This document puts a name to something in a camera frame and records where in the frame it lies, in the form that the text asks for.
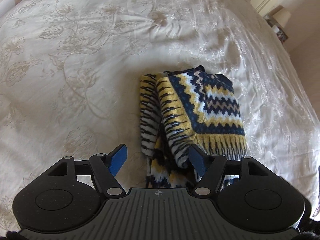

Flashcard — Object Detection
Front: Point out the cream table lamp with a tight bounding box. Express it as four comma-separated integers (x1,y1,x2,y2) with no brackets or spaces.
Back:
272,8,291,28

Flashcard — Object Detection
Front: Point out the navy yellow patterned knit sweater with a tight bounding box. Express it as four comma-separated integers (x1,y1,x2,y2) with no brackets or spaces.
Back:
140,66,247,189

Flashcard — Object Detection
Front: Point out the cream floral bedspread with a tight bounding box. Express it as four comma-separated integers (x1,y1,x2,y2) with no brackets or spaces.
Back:
1,0,319,235

